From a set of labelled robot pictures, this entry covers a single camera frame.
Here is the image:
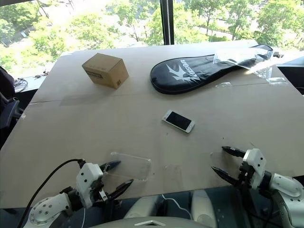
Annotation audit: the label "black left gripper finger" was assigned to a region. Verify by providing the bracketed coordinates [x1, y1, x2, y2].
[107, 179, 135, 202]
[99, 160, 122, 172]

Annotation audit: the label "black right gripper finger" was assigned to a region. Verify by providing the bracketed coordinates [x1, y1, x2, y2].
[221, 145, 247, 158]
[210, 166, 241, 187]

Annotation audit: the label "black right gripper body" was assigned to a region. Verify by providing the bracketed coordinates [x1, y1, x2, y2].
[237, 161, 253, 189]

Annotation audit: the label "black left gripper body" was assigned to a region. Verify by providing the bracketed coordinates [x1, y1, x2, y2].
[91, 176, 114, 205]

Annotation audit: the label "clear transparent phone case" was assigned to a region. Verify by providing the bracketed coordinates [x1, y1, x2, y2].
[102, 152, 152, 182]

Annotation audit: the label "grey rounded body shell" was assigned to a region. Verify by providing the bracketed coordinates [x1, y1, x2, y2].
[123, 195, 165, 219]
[191, 189, 218, 228]

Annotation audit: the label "grey robot chest plate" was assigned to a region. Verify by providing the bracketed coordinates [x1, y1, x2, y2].
[90, 216, 196, 228]

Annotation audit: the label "white smartphone with black screen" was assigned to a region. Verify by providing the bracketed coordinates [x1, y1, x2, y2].
[162, 109, 196, 134]

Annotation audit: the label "black racket cover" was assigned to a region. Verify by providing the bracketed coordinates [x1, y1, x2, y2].
[149, 44, 274, 95]

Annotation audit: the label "clear plastic bag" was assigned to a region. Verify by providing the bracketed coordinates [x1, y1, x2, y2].
[212, 48, 274, 83]

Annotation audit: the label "brown cardboard box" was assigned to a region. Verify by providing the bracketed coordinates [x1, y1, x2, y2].
[81, 52, 130, 90]

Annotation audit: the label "black office chair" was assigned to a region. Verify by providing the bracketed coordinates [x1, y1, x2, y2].
[0, 66, 25, 148]

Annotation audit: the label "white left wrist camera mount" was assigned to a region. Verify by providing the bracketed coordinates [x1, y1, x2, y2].
[75, 162, 104, 209]

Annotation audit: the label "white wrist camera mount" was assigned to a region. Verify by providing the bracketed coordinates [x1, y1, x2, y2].
[242, 148, 266, 190]
[75, 162, 104, 209]

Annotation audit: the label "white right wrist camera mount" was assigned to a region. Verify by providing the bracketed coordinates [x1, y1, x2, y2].
[242, 148, 266, 190]

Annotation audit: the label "thin white cable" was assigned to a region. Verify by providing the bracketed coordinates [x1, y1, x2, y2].
[161, 194, 193, 219]

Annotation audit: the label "black cables on sill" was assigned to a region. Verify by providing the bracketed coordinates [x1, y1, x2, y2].
[13, 76, 29, 93]

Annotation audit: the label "black window frame post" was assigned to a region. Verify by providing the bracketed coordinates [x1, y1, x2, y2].
[160, 0, 175, 46]

